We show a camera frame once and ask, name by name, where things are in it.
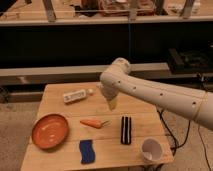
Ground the black power cable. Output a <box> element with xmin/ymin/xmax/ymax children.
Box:
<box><xmin>156</xmin><ymin>108</ymin><xmax>213</xmax><ymax>171</ymax></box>

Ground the upper wooden shelf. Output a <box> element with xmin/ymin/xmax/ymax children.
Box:
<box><xmin>0</xmin><ymin>0</ymin><xmax>213</xmax><ymax>27</ymax></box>

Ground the blue vertical cable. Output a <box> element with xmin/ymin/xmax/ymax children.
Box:
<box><xmin>127</xmin><ymin>19</ymin><xmax>132</xmax><ymax>66</ymax></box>

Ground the black box on bench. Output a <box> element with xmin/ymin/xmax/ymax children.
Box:
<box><xmin>167</xmin><ymin>49</ymin><xmax>213</xmax><ymax>74</ymax></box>

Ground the blue sponge cloth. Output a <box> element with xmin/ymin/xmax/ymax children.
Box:
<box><xmin>79</xmin><ymin>140</ymin><xmax>95</xmax><ymax>164</ymax></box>

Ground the wooden table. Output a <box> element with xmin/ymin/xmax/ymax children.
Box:
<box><xmin>21</xmin><ymin>82</ymin><xmax>173</xmax><ymax>171</ymax></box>

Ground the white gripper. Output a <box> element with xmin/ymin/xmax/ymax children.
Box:
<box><xmin>98</xmin><ymin>83</ymin><xmax>118</xmax><ymax>110</ymax></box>

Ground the white cup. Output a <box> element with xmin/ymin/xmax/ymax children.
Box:
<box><xmin>141</xmin><ymin>138</ymin><xmax>163</xmax><ymax>162</ymax></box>

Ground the orange plate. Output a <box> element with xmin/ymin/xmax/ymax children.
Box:
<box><xmin>31</xmin><ymin>114</ymin><xmax>69</xmax><ymax>149</ymax></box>

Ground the orange toy carrot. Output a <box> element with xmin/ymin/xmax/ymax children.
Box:
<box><xmin>80</xmin><ymin>119</ymin><xmax>106</xmax><ymax>129</ymax></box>

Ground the long metal bench rail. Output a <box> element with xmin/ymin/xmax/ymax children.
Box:
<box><xmin>0</xmin><ymin>63</ymin><xmax>169</xmax><ymax>77</ymax></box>

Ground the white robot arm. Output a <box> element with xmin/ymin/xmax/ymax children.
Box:
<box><xmin>100</xmin><ymin>58</ymin><xmax>213</xmax><ymax>131</ymax></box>

